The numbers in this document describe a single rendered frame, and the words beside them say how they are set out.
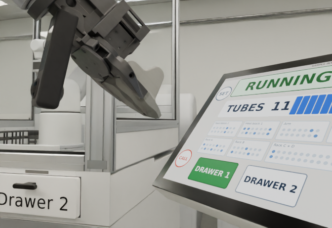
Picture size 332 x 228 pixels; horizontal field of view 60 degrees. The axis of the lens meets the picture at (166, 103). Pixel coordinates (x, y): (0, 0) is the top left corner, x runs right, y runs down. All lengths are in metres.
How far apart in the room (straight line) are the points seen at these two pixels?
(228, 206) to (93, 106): 0.53
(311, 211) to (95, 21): 0.34
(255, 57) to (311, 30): 0.76
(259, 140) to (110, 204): 0.50
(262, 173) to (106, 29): 0.28
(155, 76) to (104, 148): 0.47
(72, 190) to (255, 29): 3.56
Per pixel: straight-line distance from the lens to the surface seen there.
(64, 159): 0.89
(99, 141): 0.83
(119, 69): 0.35
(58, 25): 0.36
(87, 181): 0.86
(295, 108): 0.49
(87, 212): 0.88
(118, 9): 0.38
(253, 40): 4.07
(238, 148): 0.49
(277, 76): 0.57
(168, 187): 0.54
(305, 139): 0.44
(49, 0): 0.36
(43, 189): 0.92
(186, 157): 0.56
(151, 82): 0.39
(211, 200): 0.46
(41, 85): 0.35
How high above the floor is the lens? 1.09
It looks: 4 degrees up
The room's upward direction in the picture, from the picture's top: straight up
